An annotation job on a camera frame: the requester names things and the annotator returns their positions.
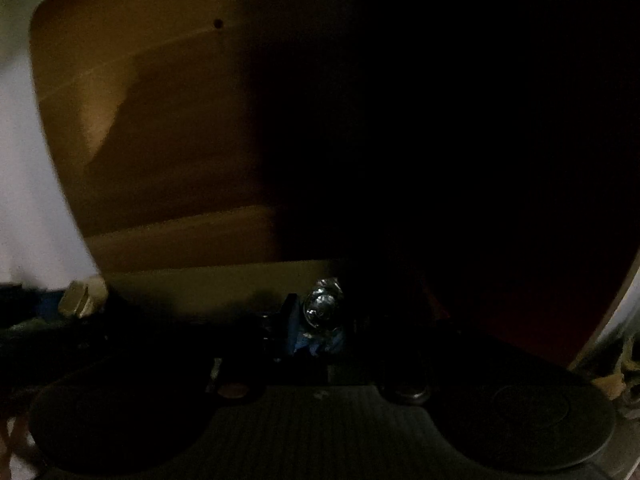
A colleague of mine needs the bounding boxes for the shiny metal ball item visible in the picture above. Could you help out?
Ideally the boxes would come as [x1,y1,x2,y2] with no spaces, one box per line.
[301,277,347,338]

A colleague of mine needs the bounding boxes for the wooden shelf cabinet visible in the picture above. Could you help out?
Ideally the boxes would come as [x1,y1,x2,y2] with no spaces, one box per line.
[27,0,640,371]

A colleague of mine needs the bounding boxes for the small beige item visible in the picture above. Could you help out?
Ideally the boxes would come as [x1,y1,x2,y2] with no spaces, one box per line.
[56,277,109,320]

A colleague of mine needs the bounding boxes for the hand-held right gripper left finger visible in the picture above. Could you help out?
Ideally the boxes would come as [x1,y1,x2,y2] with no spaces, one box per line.
[207,292,304,403]

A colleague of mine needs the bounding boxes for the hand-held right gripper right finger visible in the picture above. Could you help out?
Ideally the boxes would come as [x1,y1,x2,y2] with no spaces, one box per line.
[344,280,433,405]

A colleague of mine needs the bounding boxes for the blue crumpled wrapper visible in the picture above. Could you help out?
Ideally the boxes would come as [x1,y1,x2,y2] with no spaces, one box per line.
[294,329,347,358]

